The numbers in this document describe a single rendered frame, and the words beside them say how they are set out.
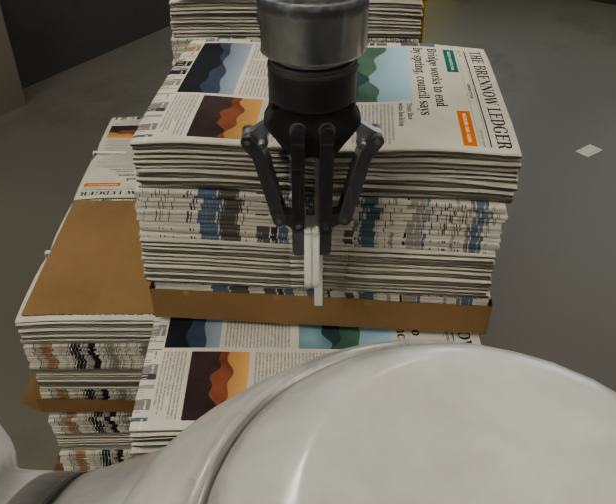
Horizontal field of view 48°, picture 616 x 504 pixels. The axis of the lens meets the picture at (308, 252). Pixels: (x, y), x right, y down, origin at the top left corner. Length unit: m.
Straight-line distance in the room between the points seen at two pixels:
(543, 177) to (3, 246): 1.96
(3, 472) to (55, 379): 1.11
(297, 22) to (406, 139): 0.19
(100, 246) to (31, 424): 0.67
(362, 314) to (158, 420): 0.24
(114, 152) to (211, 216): 0.96
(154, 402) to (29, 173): 2.22
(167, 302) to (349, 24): 0.39
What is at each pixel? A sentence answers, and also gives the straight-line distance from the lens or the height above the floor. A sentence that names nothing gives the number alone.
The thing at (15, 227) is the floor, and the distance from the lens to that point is 2.59.
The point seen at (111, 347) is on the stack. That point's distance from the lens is 1.22.
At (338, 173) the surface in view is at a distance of 0.67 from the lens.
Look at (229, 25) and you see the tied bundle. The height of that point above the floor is 1.02.
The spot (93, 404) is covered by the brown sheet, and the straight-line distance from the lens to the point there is 1.33.
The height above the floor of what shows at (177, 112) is 1.06.
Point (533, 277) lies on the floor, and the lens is 2.28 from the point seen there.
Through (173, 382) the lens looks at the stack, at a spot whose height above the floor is 0.83.
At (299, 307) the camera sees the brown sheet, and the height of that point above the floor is 0.86.
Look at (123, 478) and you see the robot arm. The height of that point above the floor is 1.22.
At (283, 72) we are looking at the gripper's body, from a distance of 0.57.
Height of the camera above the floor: 1.38
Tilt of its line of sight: 37 degrees down
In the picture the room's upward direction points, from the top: straight up
